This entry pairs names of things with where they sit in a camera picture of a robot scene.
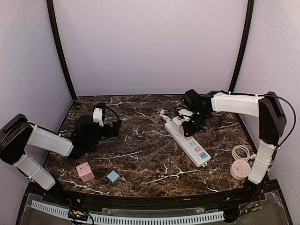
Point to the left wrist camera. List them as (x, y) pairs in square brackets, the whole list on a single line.
[(99, 114)]

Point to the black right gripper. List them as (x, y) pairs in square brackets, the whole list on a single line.
[(193, 123)]

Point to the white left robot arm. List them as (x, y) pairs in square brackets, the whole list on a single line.
[(19, 134)]

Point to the round pink socket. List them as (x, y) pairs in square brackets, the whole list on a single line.
[(240, 169)]

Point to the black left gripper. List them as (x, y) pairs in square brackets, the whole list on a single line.
[(111, 130)]

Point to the small pink charger plug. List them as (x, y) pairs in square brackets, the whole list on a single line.
[(181, 131)]

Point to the small blue charger plug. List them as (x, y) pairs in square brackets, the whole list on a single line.
[(113, 176)]

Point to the white multicolour power strip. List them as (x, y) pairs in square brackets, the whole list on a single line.
[(190, 146)]

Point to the small circuit board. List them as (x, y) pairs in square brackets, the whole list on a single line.
[(77, 215)]

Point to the white cube socket adapter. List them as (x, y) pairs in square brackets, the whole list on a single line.
[(177, 123)]

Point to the white slotted cable duct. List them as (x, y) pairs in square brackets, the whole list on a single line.
[(165, 217)]

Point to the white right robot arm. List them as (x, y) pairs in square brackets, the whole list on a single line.
[(276, 120)]

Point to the pink cube socket adapter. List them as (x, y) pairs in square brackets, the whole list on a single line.
[(85, 172)]

